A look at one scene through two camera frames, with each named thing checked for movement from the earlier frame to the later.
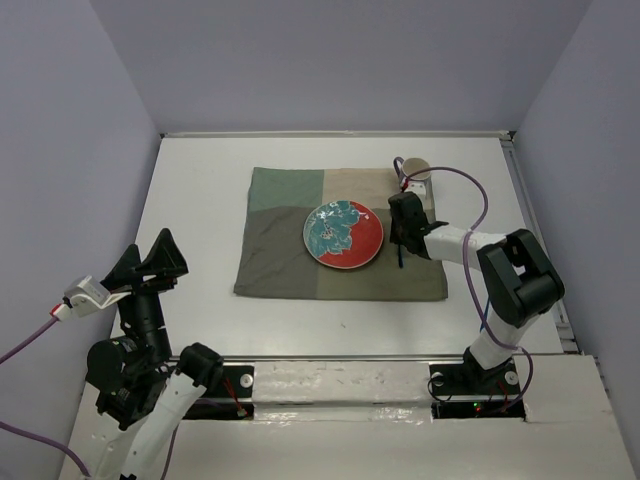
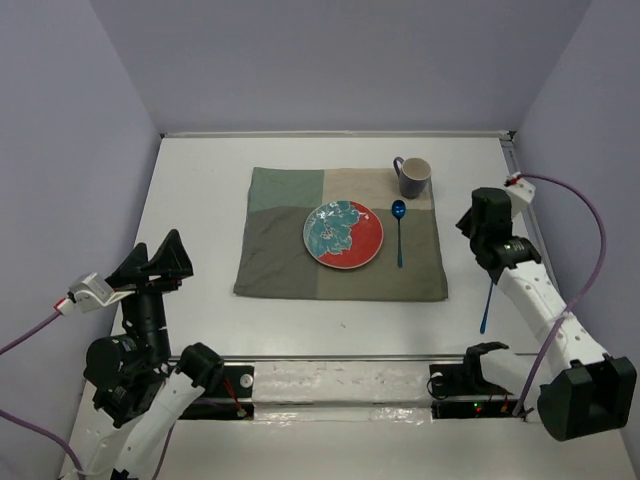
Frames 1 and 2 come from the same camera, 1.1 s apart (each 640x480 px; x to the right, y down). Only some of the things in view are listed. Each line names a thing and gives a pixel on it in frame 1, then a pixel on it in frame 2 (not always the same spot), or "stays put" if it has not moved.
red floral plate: x=343 y=234 stays put
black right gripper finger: x=408 y=232 to x=465 y=223
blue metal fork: x=484 y=317 stays put
